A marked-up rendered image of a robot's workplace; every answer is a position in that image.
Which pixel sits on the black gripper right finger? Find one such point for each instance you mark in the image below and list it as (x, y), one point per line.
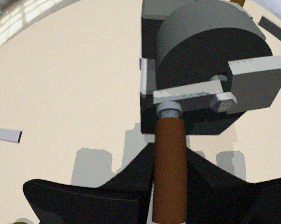
(218, 197)

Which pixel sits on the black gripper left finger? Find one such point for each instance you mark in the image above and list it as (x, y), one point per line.
(123, 200)

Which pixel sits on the yellow rectangular block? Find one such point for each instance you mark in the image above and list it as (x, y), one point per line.
(241, 2)

